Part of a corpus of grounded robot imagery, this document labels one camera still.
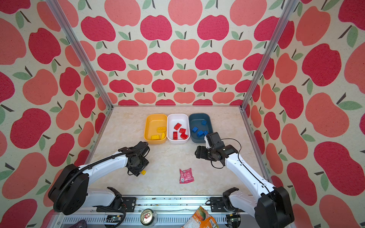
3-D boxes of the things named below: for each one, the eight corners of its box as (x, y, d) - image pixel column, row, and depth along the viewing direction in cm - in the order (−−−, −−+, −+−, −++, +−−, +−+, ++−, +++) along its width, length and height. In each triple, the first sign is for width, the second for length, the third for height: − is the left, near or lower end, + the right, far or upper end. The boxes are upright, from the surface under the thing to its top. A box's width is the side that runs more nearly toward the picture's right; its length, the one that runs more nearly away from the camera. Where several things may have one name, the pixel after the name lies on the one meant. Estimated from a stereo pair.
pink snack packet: (179, 183, 83) (179, 182, 82) (179, 169, 89) (179, 168, 87) (194, 183, 83) (194, 182, 82) (193, 169, 89) (193, 168, 87)
